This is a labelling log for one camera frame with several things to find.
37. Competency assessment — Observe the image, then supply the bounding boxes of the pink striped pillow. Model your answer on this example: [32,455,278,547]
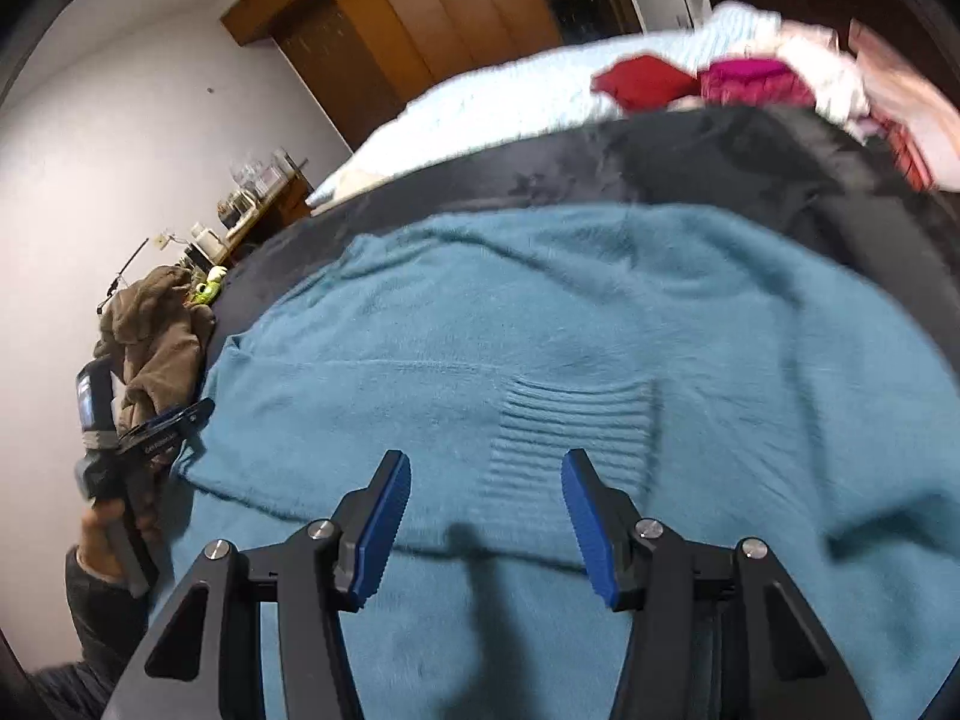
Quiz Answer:
[848,20,960,192]

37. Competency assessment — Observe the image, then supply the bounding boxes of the teal knitted sweater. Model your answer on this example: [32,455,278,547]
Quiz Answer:
[164,203,958,718]

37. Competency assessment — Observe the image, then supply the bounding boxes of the magenta folded garment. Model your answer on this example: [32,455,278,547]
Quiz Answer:
[698,57,817,109]

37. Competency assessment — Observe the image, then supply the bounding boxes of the wooden side desk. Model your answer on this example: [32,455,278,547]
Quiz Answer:
[184,154,313,271]

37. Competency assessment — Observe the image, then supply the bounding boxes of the person's left hand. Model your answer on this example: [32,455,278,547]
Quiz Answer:
[76,500,125,585]

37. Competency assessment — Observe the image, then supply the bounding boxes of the black satin bed cover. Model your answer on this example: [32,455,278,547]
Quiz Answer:
[206,106,958,362]

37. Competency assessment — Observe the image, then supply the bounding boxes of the brown fleece garment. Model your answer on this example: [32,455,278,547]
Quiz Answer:
[94,265,215,434]

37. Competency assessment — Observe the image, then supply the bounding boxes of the white bed quilt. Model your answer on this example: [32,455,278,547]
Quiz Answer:
[308,2,869,213]

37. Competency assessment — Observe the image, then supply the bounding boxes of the left forearm black sleeve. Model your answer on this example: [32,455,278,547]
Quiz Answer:
[28,546,151,720]

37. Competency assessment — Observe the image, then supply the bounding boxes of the red folded garment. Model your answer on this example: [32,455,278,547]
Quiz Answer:
[590,54,700,114]

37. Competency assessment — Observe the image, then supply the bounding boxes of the brown wooden wardrobe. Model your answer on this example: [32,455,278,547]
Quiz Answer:
[221,0,563,148]

